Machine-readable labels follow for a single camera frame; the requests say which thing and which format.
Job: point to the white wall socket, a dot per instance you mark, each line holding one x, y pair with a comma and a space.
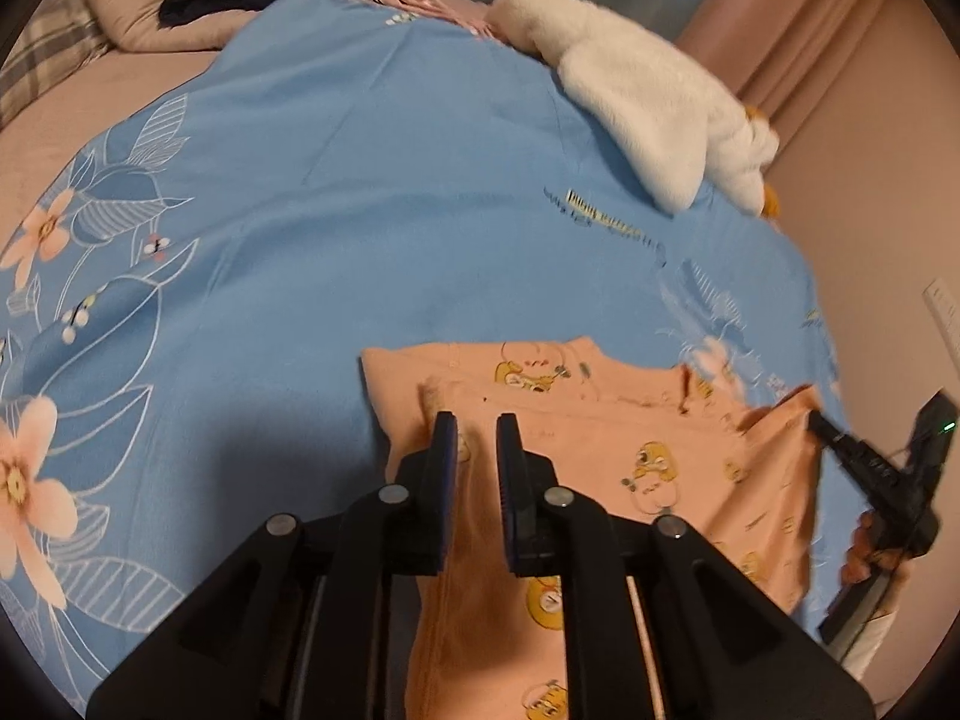
945, 312

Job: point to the small pink patterned cloth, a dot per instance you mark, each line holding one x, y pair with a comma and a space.
466, 14

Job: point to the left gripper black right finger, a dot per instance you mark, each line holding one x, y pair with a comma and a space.
656, 621

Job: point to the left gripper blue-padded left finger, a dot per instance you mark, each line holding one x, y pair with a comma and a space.
296, 623

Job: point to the person's right hand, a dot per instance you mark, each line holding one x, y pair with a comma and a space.
863, 556

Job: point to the plaid grey blanket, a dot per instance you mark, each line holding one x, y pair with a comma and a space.
62, 37

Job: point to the orange cartoon print baby onesie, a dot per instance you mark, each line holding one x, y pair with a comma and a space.
639, 441

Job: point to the pink window curtain right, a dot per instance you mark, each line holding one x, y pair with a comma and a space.
779, 57

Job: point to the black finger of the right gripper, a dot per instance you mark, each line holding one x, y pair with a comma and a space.
829, 435

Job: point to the blue floral bed quilt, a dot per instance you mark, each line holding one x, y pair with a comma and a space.
194, 290

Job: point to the white goose plush toy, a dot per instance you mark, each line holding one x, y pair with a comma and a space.
674, 121

